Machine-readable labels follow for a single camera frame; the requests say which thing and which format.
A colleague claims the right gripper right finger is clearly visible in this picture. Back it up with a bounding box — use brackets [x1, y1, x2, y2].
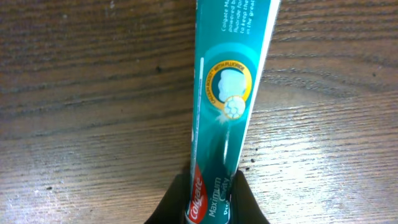
[229, 170, 270, 224]

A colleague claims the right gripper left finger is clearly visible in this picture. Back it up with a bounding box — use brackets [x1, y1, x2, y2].
[144, 172, 190, 224]

